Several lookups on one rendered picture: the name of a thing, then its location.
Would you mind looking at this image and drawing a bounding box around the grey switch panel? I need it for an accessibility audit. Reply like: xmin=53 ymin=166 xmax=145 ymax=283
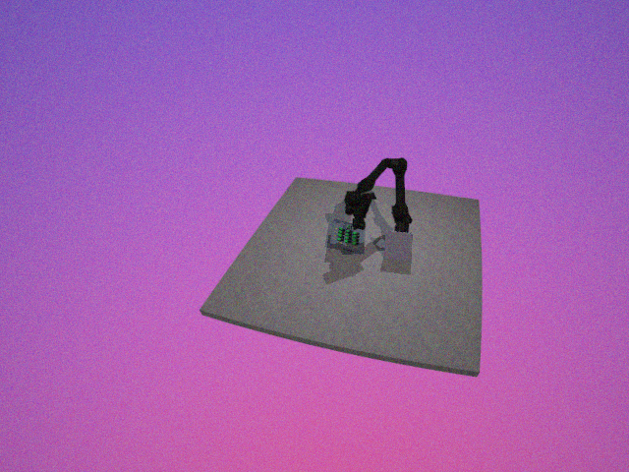
xmin=329 ymin=218 xmax=366 ymax=255

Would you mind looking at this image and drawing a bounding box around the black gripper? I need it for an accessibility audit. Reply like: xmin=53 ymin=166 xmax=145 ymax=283
xmin=352 ymin=205 xmax=369 ymax=230

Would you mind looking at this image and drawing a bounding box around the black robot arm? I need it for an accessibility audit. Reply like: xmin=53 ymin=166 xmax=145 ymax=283
xmin=345 ymin=157 xmax=412 ymax=233

